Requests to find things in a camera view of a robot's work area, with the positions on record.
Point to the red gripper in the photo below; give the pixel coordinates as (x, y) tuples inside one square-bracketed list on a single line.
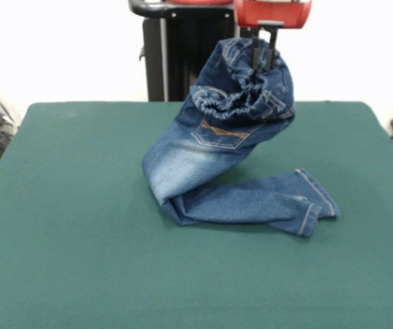
[(272, 12)]

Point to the blue denim jeans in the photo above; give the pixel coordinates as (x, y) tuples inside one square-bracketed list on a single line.
[(189, 161)]

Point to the dark green table cloth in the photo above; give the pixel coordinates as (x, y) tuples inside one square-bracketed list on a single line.
[(196, 274)]

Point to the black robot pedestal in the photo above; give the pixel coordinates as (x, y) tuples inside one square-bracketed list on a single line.
[(176, 51)]

